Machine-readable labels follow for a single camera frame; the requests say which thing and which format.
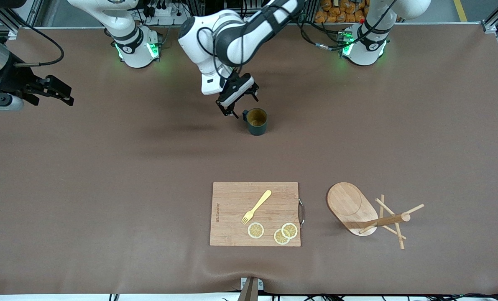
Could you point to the yellow plastic fork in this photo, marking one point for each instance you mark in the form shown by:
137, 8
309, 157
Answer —
260, 201

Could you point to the orange snack bag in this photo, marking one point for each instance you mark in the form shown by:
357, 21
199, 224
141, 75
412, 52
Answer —
336, 14

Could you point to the bamboo cutting board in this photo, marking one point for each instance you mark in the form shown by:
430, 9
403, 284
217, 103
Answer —
232, 217

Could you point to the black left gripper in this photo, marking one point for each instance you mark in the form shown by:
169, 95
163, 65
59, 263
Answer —
237, 89

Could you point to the dark green ribbed mug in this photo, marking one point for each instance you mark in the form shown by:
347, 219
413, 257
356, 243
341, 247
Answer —
257, 128

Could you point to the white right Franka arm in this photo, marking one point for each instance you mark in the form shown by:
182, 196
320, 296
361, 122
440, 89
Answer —
134, 54

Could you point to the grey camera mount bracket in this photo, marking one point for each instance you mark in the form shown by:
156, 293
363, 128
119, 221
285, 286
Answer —
251, 290

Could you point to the white power strip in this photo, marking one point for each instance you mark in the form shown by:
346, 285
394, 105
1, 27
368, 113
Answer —
165, 11

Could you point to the wooden mug tree rack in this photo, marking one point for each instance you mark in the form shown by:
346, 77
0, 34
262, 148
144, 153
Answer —
349, 202

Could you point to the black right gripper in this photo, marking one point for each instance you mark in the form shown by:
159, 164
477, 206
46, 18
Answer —
18, 82

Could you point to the dried lemon slice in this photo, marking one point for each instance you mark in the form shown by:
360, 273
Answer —
255, 230
289, 230
279, 239

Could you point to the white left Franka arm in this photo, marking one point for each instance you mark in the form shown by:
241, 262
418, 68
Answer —
232, 42

